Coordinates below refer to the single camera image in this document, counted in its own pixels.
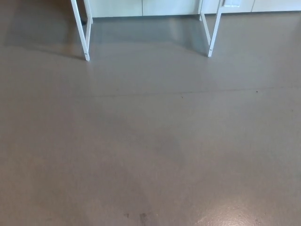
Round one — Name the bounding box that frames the white table left leg frame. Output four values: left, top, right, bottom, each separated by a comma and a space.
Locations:
70, 0, 94, 62

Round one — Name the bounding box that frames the white table right leg frame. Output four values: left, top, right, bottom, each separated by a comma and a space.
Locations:
198, 0, 227, 58

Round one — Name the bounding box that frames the white table leg frame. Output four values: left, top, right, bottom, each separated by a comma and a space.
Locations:
70, 0, 94, 62
198, 0, 227, 58

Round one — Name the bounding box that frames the white cabinet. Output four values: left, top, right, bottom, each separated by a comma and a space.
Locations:
89, 0, 301, 17

